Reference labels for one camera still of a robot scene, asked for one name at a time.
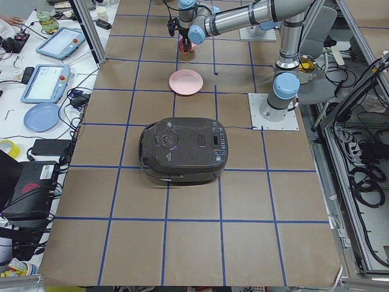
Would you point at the teach pendant far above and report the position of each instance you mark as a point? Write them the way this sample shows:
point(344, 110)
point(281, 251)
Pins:
point(62, 43)

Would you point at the teach pendant near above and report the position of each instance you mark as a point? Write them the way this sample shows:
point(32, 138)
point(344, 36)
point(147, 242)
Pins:
point(47, 84)

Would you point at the yellow tape roll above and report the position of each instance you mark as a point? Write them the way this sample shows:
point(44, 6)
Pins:
point(10, 148)

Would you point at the pink plate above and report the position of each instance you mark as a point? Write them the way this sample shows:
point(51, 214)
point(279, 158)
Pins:
point(186, 82)

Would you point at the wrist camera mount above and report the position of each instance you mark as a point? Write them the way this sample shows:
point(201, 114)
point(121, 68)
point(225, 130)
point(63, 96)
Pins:
point(172, 26)

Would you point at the black laptop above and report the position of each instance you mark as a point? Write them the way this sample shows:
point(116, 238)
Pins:
point(27, 188)

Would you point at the black power adapter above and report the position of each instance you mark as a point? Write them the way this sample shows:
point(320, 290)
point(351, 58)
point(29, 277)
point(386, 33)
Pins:
point(50, 147)

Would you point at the pink bowl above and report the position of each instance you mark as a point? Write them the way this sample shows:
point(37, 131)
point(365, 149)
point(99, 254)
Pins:
point(185, 48)

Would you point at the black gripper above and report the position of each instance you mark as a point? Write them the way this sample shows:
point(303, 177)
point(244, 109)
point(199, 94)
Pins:
point(184, 33)

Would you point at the dark grey rice cooker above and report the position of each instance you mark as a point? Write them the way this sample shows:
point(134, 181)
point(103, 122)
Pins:
point(184, 149)

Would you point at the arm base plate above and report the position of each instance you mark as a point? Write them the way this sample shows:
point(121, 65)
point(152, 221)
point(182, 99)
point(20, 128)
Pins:
point(261, 33)
point(264, 117)

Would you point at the blue plate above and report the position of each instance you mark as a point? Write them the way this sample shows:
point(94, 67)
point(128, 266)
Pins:
point(41, 117)

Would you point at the aluminium frame post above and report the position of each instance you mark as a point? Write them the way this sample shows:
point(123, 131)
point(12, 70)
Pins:
point(84, 17)

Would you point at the teach pendant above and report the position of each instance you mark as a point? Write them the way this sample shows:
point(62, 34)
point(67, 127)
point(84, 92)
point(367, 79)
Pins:
point(62, 43)
point(47, 84)

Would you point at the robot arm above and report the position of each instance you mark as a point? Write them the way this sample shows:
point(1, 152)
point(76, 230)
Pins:
point(197, 21)

